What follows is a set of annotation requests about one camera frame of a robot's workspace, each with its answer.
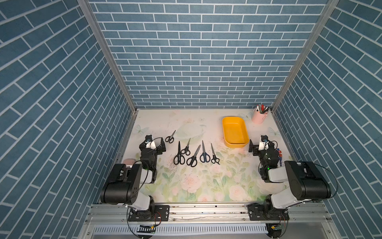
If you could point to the pink pencil case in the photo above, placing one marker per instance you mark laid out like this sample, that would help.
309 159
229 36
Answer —
128 162

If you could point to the aluminium front rail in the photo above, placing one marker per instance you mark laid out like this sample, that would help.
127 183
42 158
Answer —
184 213

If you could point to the pink pen holder cup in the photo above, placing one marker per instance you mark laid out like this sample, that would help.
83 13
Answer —
259 114

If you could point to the small black silver scissors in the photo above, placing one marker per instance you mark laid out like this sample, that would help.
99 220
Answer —
186 150

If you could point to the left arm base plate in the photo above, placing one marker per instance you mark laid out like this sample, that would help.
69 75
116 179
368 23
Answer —
156 213

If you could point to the dark blue handled scissors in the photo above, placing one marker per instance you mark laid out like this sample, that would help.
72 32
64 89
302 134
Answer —
204 158

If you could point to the large all-black scissors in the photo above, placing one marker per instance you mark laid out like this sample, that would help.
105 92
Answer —
179 158

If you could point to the floral table mat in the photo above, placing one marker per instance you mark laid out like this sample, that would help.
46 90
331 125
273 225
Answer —
198 166

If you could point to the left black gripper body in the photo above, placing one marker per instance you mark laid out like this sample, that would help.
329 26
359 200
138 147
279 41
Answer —
157 151

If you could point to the thin black scissors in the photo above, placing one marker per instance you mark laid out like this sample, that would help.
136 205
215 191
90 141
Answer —
215 159

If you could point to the medium black silver scissors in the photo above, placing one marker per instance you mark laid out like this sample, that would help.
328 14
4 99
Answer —
192 161

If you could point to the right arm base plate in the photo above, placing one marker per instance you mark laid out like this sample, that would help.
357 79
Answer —
258 212

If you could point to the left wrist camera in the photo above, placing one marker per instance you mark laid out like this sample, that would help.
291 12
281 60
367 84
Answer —
151 145

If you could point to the pencil box white blue red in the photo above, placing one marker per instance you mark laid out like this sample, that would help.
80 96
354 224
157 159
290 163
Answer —
280 157

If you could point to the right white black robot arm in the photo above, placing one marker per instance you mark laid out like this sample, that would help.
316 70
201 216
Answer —
305 181

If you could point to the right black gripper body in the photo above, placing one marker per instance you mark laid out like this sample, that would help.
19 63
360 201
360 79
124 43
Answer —
261 155

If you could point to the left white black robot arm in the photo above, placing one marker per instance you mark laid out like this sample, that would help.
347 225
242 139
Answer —
123 185

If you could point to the yellow plastic storage box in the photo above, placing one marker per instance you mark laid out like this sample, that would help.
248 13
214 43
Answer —
235 132

